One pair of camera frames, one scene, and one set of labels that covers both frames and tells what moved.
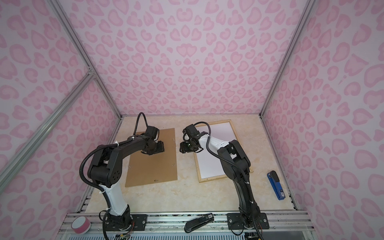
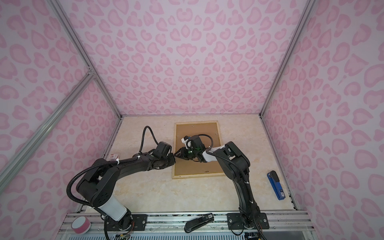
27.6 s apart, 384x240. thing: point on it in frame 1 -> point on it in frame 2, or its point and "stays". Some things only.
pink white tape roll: [81, 225] stays
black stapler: [197, 222] stays
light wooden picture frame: [208, 167] -> [195, 175]
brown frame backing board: [161, 167] -> [185, 167]
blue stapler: [276, 183] stays
